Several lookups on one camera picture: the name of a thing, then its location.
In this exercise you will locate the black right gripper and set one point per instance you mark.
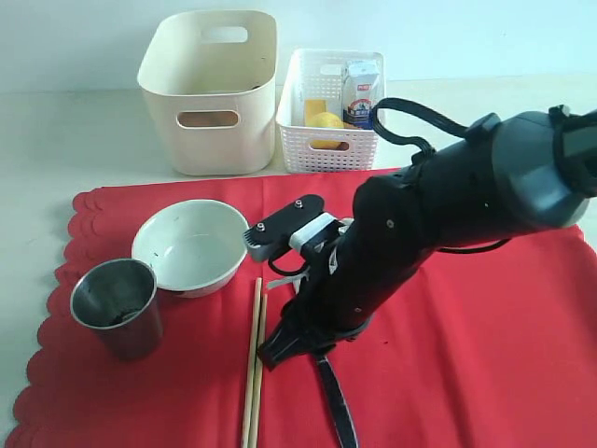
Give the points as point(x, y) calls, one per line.
point(351, 271)

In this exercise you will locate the fried chicken nugget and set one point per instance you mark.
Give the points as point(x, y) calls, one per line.
point(352, 125)

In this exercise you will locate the yellow lemon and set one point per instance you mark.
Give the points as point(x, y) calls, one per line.
point(326, 120)

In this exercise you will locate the yellow cheese wedge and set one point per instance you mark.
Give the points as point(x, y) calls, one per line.
point(313, 107)

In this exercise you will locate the brown wooden plate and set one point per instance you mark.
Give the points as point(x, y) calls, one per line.
point(249, 110)

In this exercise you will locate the small milk carton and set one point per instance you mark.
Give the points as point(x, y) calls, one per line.
point(359, 91)

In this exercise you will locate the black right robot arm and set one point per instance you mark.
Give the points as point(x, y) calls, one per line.
point(501, 179)

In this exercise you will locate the right wooden chopstick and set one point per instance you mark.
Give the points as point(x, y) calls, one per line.
point(255, 412)

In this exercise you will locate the wooden chopstick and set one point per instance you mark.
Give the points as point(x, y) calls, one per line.
point(251, 361)
point(255, 412)

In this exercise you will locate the left wooden chopstick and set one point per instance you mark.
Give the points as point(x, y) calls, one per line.
point(251, 361)

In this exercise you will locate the white ceramic bowl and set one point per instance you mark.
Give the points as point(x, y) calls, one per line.
point(193, 247)

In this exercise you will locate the stainless steel cup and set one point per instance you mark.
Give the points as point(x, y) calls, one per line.
point(117, 300)

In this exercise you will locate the white lattice plastic basket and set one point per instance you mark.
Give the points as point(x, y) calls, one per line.
point(316, 74)

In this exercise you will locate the cream plastic bin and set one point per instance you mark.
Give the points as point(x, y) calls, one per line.
point(201, 51)

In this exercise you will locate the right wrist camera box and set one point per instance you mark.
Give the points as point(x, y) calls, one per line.
point(303, 226)

